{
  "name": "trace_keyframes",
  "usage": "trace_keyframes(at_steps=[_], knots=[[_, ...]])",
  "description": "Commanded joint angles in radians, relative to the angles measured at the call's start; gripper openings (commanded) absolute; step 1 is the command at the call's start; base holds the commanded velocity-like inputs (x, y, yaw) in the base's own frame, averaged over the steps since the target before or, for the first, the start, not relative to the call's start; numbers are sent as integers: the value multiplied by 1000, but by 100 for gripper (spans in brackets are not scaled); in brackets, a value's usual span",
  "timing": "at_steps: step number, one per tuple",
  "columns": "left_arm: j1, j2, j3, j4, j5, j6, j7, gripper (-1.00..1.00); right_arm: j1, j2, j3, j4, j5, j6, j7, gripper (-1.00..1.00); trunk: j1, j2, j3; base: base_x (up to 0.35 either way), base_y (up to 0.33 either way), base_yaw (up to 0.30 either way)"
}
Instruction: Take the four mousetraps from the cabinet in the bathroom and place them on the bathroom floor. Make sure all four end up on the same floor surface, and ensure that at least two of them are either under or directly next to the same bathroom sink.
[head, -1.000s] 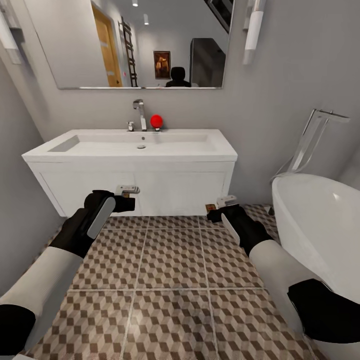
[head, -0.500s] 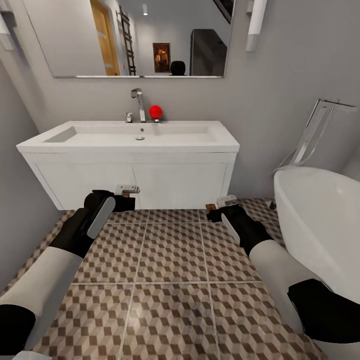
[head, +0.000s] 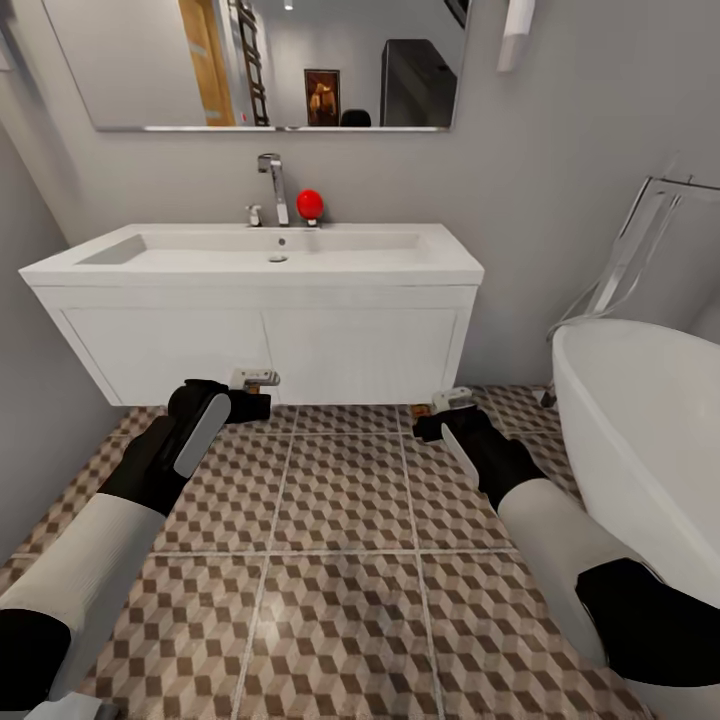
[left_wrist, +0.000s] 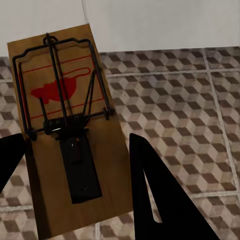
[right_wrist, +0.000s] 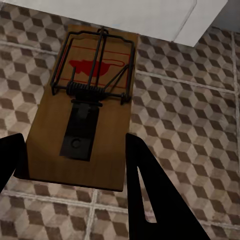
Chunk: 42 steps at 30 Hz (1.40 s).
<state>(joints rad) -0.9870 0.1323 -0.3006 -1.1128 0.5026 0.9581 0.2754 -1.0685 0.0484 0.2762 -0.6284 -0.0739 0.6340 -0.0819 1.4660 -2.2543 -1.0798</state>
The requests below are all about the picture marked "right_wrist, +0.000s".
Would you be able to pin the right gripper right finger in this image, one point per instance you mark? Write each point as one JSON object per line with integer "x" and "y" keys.
{"x": 175, "y": 220}

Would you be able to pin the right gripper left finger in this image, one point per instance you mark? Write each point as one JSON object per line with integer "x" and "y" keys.
{"x": 10, "y": 151}

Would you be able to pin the mousetrap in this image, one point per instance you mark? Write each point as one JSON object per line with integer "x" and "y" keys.
{"x": 78, "y": 135}

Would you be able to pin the furniture sink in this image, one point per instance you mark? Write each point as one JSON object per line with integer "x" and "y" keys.
{"x": 181, "y": 21}

